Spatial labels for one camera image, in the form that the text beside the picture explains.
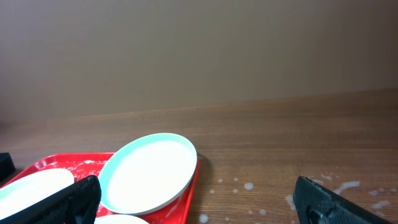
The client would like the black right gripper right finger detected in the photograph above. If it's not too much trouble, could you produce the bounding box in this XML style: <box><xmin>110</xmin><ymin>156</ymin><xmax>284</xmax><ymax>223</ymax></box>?
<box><xmin>293</xmin><ymin>176</ymin><xmax>391</xmax><ymax>224</ymax></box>

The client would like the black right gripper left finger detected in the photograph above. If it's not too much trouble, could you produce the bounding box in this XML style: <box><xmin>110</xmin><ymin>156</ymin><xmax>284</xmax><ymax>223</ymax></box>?
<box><xmin>1</xmin><ymin>175</ymin><xmax>101</xmax><ymax>224</ymax></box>

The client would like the light blue plate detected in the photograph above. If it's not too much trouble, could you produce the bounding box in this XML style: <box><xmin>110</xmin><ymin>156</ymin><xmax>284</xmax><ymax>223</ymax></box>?
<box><xmin>98</xmin><ymin>133</ymin><xmax>198</xmax><ymax>215</ymax></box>
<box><xmin>94</xmin><ymin>214</ymin><xmax>149</xmax><ymax>224</ymax></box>
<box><xmin>1</xmin><ymin>168</ymin><xmax>75</xmax><ymax>219</ymax></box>

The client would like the light blue plate top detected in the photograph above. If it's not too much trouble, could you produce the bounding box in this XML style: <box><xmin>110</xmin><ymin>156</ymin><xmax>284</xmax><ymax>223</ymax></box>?
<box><xmin>98</xmin><ymin>133</ymin><xmax>198</xmax><ymax>215</ymax></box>

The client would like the black soap water tray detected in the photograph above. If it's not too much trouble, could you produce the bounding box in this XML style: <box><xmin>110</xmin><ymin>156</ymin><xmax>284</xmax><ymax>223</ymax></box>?
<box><xmin>0</xmin><ymin>152</ymin><xmax>16</xmax><ymax>181</ymax></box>

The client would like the red plastic tray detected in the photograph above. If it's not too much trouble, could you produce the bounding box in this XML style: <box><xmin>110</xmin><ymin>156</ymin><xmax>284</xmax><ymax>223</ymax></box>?
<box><xmin>4</xmin><ymin>152</ymin><xmax>200</xmax><ymax>224</ymax></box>

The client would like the light blue plate bottom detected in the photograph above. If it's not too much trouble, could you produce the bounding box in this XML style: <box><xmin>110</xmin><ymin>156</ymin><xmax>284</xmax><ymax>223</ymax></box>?
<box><xmin>94</xmin><ymin>214</ymin><xmax>149</xmax><ymax>224</ymax></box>

